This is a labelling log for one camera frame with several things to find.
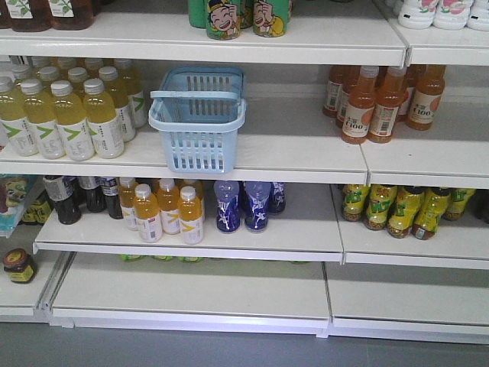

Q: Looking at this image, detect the light blue plastic basket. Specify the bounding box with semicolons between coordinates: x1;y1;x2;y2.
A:
148;67;247;174

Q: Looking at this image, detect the blue sports drink bottle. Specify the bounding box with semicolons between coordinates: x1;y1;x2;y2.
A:
213;180;241;233
244;181;270;232
268;182;286;215

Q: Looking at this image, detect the white shelf unit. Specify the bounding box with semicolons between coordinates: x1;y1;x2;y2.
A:
0;0;489;347

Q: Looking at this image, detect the orange yellow drink bottle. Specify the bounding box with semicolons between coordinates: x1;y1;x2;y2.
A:
133;183;163;243
157;178;180;235
118;177;138;231
178;186;204;245

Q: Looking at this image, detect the yellow iced tea bottle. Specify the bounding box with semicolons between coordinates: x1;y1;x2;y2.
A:
364;183;398;231
442;188;476;221
342;184;371;222
387;186;425;239
412;187;451;240

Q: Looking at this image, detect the orange C100 juice bottle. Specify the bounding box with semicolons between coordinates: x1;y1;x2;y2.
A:
406;64;446;131
342;66;379;145
367;67;406;144

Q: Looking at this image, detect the dark tea bottle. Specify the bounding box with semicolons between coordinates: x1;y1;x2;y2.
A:
78;176;106;213
100;177;123;219
43;175;82;225

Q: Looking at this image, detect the pale green drink bottle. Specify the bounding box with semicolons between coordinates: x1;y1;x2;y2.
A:
21;79;66;160
83;78;125;159
1;76;39;157
50;80;95;161

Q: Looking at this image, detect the green cartoon tea bottle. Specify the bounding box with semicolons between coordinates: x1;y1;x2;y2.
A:
253;0;293;37
204;0;241;41

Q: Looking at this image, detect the teal snack bag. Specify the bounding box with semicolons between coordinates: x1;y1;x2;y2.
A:
1;174;44;238

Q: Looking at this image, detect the brown tea bottle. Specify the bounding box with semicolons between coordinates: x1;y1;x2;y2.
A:
5;0;51;32
48;0;94;31

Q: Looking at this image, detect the white milk drink bottle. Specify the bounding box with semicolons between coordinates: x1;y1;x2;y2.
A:
466;0;489;31
398;0;439;30
432;0;473;31

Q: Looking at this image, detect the red lid sauce jar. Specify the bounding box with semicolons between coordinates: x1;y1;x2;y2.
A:
2;248;37;284

